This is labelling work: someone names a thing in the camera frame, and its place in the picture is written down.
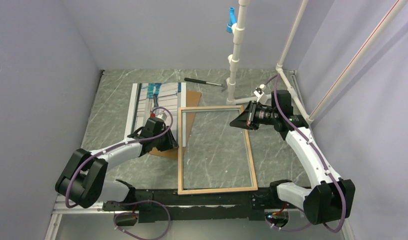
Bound blue wooden picture frame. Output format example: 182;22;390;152
178;105;258;195

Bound printed photo with white border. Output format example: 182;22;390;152
124;82;186;140

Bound brown cardboard backing board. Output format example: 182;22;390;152
147;90;202;161

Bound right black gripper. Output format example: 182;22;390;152
230;100;278;130

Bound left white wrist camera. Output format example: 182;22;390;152
150;112;168;123

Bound white PVC pipe stand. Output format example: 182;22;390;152
226;0;407;124

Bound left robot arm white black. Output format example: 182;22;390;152
55;116;178;210

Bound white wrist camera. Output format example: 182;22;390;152
253;84;271;105
150;112;168;123

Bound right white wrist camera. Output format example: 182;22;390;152
253;84;271;105

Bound blue pipe fitting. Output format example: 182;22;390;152
226;7;237;34

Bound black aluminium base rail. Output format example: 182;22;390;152
51;187;344;223

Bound black handled hammer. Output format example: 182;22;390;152
184;77;227;92

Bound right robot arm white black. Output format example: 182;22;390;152
229;90;355;225

